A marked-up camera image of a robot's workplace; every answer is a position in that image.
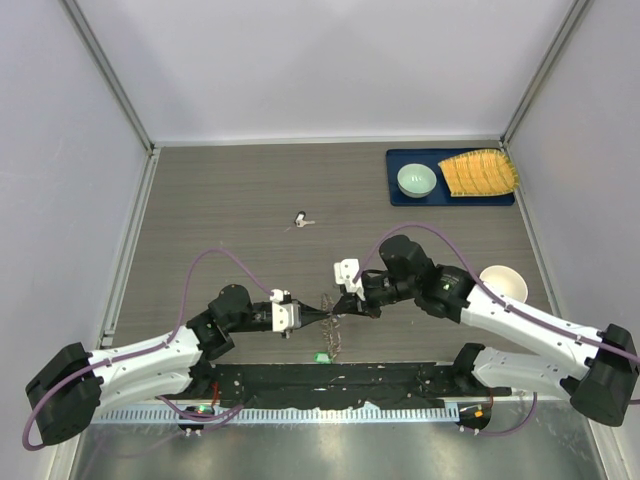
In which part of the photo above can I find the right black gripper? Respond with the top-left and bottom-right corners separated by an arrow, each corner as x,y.
334,273 -> 418,319

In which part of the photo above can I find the metal disc with keyrings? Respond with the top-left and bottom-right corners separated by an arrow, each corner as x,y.
321,293 -> 342,363

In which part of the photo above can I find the key with green tag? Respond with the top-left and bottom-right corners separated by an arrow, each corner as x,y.
314,352 -> 332,364

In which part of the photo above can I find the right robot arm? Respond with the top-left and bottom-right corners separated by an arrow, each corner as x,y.
333,235 -> 639,427

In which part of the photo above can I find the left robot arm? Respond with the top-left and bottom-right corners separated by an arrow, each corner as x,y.
23,284 -> 329,451

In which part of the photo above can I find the key with black tag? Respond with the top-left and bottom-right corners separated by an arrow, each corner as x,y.
294,211 -> 315,228

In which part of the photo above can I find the pale green bowl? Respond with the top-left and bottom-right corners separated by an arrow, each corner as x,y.
396,163 -> 437,198

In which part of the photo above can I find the blue tray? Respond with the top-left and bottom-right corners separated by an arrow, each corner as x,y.
386,148 -> 515,207

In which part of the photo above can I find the cream bowl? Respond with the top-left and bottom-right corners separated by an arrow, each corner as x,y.
480,265 -> 529,303

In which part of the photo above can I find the yellow woven cloth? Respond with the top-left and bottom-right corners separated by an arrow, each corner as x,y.
438,149 -> 520,198

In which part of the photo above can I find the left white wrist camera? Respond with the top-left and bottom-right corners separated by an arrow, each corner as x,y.
270,289 -> 301,333

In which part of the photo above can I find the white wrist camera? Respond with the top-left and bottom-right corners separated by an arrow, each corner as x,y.
270,289 -> 301,333
333,258 -> 365,300

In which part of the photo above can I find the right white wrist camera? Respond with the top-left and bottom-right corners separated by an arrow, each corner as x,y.
333,258 -> 365,300

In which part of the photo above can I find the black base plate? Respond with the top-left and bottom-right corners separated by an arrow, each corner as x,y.
176,362 -> 512,410

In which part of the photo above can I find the white cable duct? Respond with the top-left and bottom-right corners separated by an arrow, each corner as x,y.
92,403 -> 459,425

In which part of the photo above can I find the left aluminium frame rail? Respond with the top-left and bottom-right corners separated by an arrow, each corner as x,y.
59,0 -> 160,349

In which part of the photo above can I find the aluminium frame rail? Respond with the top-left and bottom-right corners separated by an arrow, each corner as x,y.
59,0 -> 160,349
500,0 -> 593,316
62,358 -> 612,405

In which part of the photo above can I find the front aluminium frame rail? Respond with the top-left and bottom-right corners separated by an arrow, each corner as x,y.
62,358 -> 612,405

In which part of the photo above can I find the right aluminium frame rail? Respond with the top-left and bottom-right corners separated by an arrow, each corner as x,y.
500,0 -> 593,316

